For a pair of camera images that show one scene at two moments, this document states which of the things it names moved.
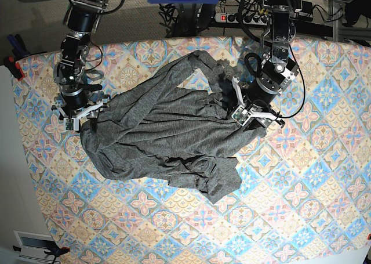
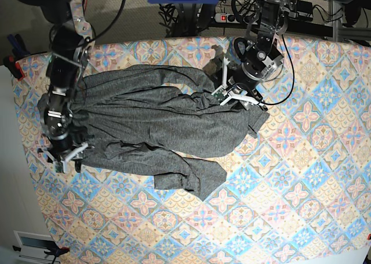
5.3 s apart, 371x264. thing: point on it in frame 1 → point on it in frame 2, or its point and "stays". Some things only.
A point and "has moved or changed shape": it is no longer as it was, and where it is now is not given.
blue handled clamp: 19,49 stays
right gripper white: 243,114 → 247,102
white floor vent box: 33,245 stays
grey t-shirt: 188,138 has moved or changed shape
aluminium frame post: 335,20 stays
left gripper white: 73,123 → 77,161
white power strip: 262,20 stays
